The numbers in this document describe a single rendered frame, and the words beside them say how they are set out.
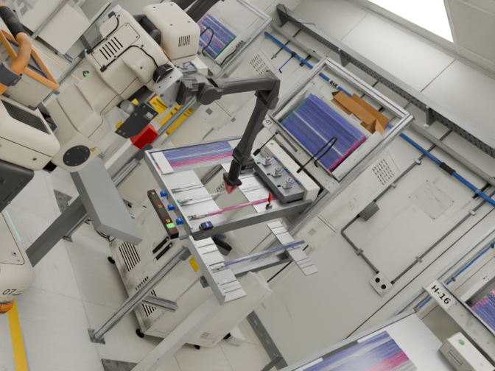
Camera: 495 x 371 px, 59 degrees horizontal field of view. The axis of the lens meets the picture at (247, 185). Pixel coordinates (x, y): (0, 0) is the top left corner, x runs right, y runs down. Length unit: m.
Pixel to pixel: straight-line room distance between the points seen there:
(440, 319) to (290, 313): 1.94
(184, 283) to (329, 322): 1.66
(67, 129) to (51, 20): 4.76
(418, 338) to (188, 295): 1.17
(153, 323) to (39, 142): 1.38
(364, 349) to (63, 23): 5.56
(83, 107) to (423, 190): 2.87
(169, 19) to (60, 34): 4.87
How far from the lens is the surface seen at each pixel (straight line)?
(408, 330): 2.03
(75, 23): 6.49
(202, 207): 2.23
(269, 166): 2.50
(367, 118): 2.91
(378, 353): 1.89
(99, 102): 1.70
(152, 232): 2.74
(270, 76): 1.89
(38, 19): 6.42
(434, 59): 4.55
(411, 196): 3.87
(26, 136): 1.42
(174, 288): 2.49
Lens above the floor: 1.30
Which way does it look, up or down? 7 degrees down
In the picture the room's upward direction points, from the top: 46 degrees clockwise
